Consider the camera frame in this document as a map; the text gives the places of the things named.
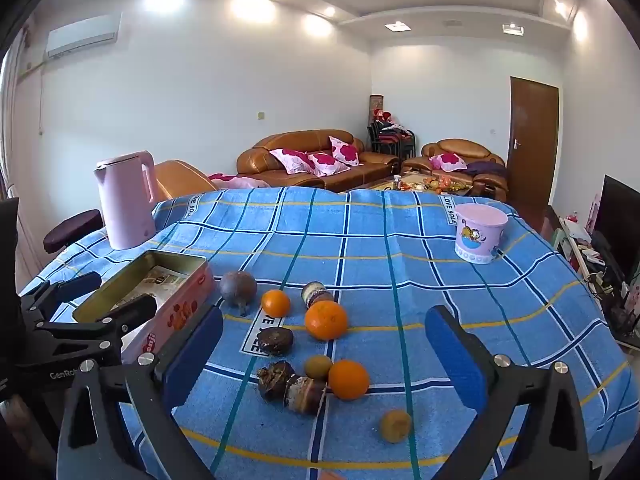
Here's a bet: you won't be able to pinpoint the stacked dark chairs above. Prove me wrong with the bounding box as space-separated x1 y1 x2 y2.
367 120 417 158

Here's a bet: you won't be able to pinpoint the white pillow red floral print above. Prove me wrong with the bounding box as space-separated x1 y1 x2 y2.
306 151 351 179
269 148 317 176
328 136 365 167
429 153 468 171

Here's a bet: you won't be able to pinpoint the purple passion fruit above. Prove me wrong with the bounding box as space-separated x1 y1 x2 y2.
219 270 258 317

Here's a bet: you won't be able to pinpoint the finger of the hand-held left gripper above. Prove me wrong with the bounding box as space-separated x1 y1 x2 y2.
37 294 157 348
17 271 103 318

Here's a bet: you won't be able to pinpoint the long brown leather sofa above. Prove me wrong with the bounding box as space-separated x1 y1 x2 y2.
236 129 401 192

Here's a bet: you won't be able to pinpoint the brown wooden door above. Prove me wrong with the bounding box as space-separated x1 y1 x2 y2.
506 76 560 206

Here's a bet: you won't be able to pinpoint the pink rectangular tin box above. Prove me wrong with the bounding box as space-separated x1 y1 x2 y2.
72 250 216 366

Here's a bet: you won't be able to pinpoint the pink cloth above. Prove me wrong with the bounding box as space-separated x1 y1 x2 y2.
207 173 271 190

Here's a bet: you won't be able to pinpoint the cluttered television stand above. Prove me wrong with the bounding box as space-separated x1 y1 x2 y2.
550 205 640 346

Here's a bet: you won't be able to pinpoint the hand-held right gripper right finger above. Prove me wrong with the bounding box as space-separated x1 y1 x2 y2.
424 304 596 480

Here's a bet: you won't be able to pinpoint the yellow brown kiwi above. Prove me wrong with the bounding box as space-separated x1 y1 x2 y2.
380 409 414 444

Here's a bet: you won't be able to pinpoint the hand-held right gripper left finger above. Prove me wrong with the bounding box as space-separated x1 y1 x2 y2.
56 304 224 480

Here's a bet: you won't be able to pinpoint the pink electric kettle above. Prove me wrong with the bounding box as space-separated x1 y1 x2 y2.
93 150 157 251

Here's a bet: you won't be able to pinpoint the dark maroon stool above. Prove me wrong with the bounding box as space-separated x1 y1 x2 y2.
42 209 103 254

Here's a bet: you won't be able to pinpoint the large orange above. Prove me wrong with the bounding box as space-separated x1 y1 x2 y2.
304 300 349 342

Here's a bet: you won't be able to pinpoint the small orange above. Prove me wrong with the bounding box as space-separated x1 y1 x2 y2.
261 289 291 319

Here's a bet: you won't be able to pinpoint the green brown kiwi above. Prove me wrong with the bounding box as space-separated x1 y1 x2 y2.
305 354 334 382

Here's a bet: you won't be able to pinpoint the pink cartoon print bucket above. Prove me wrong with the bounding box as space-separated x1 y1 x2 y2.
454 203 509 264

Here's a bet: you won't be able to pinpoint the coffee table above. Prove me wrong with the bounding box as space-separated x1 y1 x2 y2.
350 172 481 196

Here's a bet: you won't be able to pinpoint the black television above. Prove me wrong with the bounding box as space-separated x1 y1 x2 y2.
597 175 640 281

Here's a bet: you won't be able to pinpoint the orange leather chair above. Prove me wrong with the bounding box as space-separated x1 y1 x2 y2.
150 159 221 202

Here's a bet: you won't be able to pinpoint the purple cloth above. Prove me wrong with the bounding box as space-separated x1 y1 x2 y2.
465 160 507 178

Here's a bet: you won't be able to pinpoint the window curtain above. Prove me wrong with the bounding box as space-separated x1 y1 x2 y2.
0 25 31 201

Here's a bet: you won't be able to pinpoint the blue plaid tablecloth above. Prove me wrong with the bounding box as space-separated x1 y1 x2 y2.
17 186 633 480

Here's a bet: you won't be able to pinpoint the dark chocolate round cake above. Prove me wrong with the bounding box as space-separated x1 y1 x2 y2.
256 326 295 354

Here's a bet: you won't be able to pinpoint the brown leather armchair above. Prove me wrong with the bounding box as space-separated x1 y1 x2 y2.
401 139 510 196

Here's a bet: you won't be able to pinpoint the white wall air conditioner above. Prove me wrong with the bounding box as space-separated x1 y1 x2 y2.
45 12 123 58

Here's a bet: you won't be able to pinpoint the medium orange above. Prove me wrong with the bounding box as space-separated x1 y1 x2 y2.
328 359 371 401

